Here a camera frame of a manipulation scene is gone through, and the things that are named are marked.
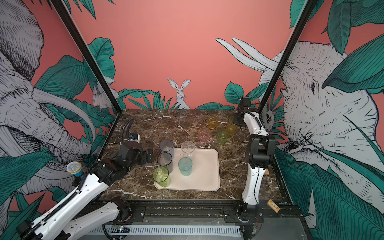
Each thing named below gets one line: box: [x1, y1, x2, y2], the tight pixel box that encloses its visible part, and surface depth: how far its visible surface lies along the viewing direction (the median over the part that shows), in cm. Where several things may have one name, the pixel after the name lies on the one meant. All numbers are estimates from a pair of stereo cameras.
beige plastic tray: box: [154, 148, 220, 192], surface depth 90 cm
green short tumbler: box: [217, 126, 230, 145], surface depth 106 cm
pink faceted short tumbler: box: [198, 127, 211, 143], surface depth 107 cm
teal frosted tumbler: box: [178, 157, 193, 176], surface depth 89 cm
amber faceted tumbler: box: [207, 113, 220, 130], surface depth 116 cm
